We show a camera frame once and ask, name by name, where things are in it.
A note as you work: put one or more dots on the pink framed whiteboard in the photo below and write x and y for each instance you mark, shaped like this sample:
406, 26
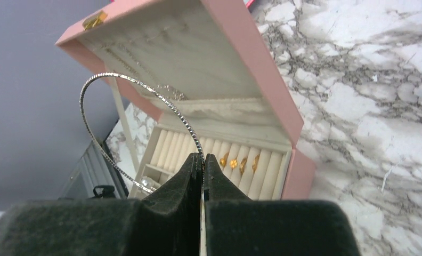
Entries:
248, 3

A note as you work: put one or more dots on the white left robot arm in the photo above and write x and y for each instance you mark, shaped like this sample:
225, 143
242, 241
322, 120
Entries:
104, 191

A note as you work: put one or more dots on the pink jewelry box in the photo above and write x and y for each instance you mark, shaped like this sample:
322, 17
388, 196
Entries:
209, 59

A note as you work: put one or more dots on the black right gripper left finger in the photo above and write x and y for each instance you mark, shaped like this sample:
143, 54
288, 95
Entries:
167, 222

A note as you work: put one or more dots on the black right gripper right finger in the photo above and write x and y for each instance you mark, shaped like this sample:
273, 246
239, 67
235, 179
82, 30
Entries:
238, 225

